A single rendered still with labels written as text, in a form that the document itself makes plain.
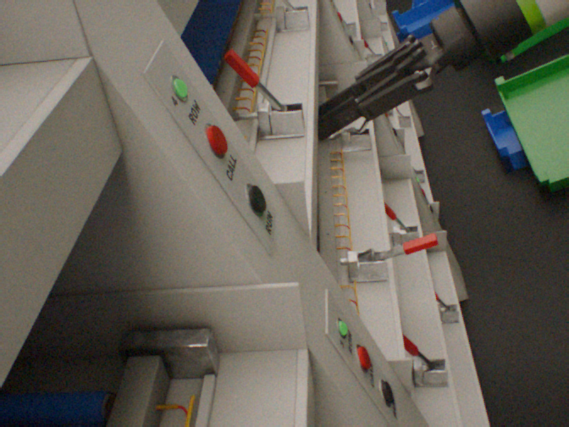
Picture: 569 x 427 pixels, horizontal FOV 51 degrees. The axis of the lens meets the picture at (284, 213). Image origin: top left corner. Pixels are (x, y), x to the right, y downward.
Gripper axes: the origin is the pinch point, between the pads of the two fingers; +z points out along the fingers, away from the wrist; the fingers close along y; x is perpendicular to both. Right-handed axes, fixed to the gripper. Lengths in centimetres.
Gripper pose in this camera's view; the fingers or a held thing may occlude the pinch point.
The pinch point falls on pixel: (335, 113)
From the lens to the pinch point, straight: 84.7
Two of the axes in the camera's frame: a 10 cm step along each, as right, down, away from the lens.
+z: -8.0, 4.5, 3.9
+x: -6.0, -6.6, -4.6
